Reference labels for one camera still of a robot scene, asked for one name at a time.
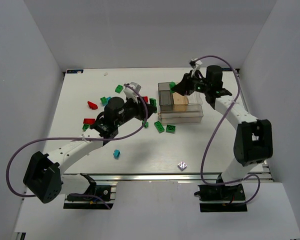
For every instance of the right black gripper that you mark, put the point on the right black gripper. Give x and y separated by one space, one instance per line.
187 83

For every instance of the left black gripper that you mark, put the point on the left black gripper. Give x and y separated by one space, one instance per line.
143 110

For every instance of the green square lego brick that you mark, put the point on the green square lego brick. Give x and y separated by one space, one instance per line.
119 89

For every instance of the green numbered lego brick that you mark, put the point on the green numbered lego brick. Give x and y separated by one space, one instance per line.
145 124

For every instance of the green tall lego brick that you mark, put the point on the green tall lego brick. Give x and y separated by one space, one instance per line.
172 84

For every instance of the green long lego brick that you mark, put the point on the green long lego brick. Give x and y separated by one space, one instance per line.
159 127

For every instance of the green upturned lego brick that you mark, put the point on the green upturned lego brick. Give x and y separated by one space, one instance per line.
170 128

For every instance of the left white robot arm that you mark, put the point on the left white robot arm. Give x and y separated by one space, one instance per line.
45 175

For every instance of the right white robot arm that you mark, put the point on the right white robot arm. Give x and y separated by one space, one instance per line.
253 141

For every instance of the teal green lego stack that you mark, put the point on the teal green lego stack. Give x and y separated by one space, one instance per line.
104 100

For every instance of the blue corner label right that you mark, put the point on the blue corner label right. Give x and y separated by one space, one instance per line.
226 69

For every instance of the blue corner label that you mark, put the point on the blue corner label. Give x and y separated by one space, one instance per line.
226 69
74 71

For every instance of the red sloped lego brick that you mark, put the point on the red sloped lego brick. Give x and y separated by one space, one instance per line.
92 105

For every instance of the red flat lego brick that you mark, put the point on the red flat lego brick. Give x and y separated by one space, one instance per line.
146 99

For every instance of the long grey drawer bin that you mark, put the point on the long grey drawer bin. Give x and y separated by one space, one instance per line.
181 114

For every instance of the small green lego brick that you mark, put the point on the small green lego brick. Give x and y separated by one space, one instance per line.
85 127

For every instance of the amber plastic bin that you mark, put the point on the amber plastic bin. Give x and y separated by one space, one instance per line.
180 102

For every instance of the small teal lego brick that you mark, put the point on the small teal lego brick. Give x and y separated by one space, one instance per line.
116 154

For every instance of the smoky grey plastic bin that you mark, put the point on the smoky grey plastic bin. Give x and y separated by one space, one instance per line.
166 101

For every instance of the blue corner label left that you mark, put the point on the blue corner label left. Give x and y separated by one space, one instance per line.
74 71

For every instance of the white dotted lego cube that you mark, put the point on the white dotted lego cube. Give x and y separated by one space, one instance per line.
182 165

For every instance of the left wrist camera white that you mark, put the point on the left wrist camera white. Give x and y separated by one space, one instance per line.
131 91

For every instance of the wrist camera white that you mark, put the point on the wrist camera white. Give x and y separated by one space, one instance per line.
131 91
196 64

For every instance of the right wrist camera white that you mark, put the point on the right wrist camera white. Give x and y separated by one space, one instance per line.
196 64

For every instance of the aluminium table rail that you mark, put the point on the aluminium table rail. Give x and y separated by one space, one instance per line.
167 177

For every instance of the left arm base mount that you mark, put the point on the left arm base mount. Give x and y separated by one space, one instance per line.
82 192

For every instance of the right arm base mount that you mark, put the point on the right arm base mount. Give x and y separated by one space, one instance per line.
221 199

